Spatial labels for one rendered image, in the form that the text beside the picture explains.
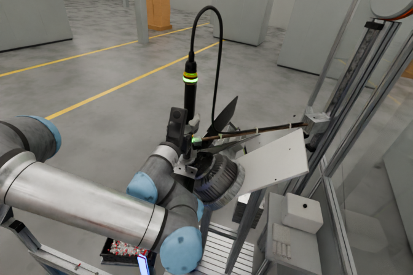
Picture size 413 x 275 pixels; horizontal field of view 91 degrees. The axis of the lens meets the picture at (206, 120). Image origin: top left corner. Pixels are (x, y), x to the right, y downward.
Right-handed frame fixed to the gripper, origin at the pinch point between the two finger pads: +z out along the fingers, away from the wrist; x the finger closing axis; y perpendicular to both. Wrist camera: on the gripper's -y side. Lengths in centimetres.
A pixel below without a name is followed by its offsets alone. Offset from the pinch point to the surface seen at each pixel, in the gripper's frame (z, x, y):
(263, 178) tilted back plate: 1.0, 31.6, 24.2
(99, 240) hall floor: -4, -74, 146
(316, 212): 13, 63, 50
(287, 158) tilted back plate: 7.7, 38.4, 16.2
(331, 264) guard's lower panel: -5, 70, 58
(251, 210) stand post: 6, 32, 54
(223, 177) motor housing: 0.3, 15.6, 29.6
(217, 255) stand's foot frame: 15, 22, 140
